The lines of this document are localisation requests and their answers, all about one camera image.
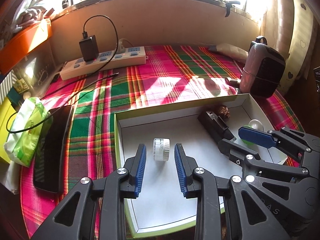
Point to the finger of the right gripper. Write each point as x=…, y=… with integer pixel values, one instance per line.
x=295, y=144
x=252, y=154

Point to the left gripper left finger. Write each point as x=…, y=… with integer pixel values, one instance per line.
x=75, y=215

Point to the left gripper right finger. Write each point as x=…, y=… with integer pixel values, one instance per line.
x=220, y=202

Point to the black bike light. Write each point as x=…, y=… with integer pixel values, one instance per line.
x=215, y=126

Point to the white ribbed roller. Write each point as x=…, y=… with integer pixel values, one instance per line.
x=161, y=149

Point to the brown walnut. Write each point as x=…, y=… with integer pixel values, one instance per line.
x=222, y=111

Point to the black smartphone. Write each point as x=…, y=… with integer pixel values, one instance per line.
x=50, y=151

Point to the pink black desk fan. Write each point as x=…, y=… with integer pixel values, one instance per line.
x=263, y=69

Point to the plaid tablecloth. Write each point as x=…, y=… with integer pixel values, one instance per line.
x=171, y=74

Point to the green tissue pack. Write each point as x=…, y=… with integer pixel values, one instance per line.
x=24, y=133

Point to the yellow heart curtain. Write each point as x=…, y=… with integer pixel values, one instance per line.
x=290, y=28

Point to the white power strip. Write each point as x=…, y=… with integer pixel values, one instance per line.
x=131, y=57

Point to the black charger adapter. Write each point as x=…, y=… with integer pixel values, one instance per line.
x=88, y=46

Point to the yellow green box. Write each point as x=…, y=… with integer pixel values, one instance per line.
x=6, y=111

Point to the striped white box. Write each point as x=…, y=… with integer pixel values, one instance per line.
x=7, y=84

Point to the black window hook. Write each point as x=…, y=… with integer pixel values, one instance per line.
x=230, y=6

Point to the orange tray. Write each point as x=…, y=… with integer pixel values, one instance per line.
x=23, y=43

